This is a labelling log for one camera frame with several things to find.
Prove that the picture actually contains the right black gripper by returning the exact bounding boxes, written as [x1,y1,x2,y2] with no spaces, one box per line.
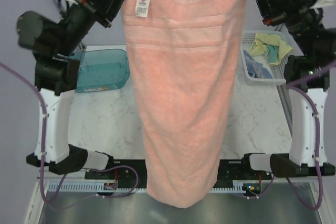
[251,0,328,58]

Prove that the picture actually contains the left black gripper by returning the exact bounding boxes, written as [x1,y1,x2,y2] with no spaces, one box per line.
[56,0,130,56]

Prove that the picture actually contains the pink towel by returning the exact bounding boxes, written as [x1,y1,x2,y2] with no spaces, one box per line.
[121,0,247,208]

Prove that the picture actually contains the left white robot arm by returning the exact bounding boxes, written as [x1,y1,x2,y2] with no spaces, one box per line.
[16,0,124,179]

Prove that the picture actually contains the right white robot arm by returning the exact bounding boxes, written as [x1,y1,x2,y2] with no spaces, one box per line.
[240,0,335,179]

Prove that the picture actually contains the teal cloth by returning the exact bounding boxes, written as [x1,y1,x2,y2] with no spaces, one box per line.
[266,45,279,65]

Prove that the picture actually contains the yellow cloth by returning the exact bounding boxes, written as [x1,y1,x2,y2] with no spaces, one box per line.
[249,33,292,64]

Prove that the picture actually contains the teal transparent plastic bin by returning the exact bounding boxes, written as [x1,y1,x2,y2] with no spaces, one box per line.
[70,49,130,93]

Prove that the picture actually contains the white perforated plastic basket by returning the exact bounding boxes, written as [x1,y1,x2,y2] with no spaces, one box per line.
[240,30,292,86]

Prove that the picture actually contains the blue cloth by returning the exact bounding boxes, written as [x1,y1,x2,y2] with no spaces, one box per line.
[243,50,272,79]

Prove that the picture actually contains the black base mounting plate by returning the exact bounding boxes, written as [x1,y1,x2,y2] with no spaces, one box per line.
[85,158,271,189]

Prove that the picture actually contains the aluminium extrusion rail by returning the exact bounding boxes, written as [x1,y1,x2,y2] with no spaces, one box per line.
[39,166,336,183]

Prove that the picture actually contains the white slotted cable duct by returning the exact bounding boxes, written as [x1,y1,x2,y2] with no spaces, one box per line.
[59,182,261,194]

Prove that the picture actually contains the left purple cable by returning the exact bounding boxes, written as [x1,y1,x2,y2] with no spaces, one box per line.
[0,0,139,211]

